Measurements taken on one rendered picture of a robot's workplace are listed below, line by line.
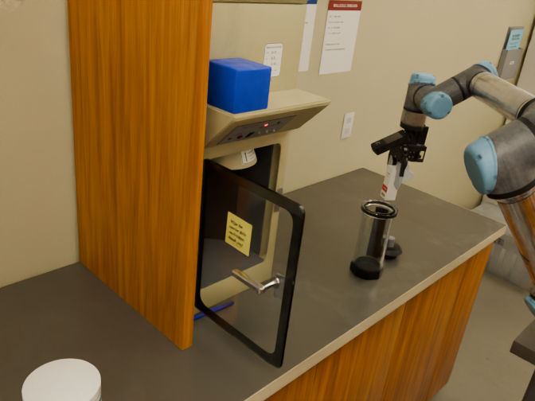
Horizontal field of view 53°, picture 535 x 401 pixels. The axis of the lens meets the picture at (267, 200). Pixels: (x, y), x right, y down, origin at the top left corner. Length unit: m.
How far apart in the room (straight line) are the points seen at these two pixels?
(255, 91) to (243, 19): 0.17
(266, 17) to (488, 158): 0.57
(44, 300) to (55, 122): 0.46
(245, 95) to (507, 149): 0.56
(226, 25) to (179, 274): 0.55
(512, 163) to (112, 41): 0.89
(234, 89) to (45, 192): 0.68
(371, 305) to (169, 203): 0.69
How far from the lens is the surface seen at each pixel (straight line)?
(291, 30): 1.33
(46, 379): 1.08
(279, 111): 1.18
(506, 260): 3.90
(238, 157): 1.34
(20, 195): 1.54
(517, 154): 1.24
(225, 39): 1.19
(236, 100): 1.09
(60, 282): 1.58
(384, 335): 1.77
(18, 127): 1.47
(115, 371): 1.29
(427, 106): 1.56
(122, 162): 1.31
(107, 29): 1.28
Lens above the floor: 1.81
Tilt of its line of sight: 25 degrees down
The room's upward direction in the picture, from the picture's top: 7 degrees clockwise
